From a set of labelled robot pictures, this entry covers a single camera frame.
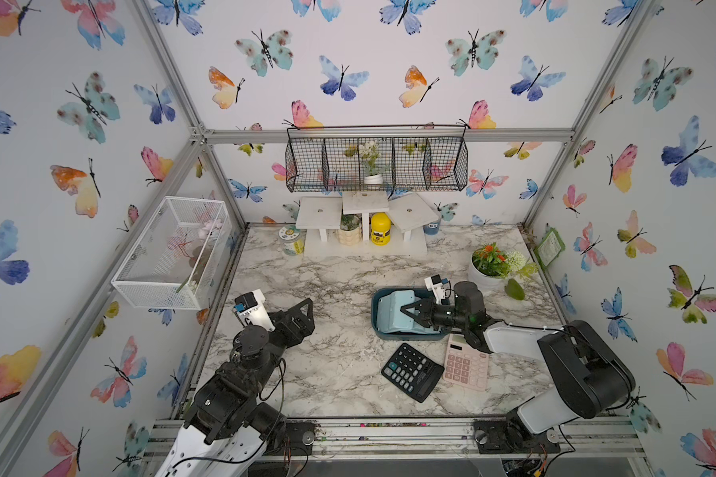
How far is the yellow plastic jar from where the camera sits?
3.50 feet

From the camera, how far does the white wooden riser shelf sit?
1002 mm

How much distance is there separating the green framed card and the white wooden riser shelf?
1.47ft

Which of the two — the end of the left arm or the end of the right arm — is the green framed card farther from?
the end of the left arm

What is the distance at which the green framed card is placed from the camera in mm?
1075
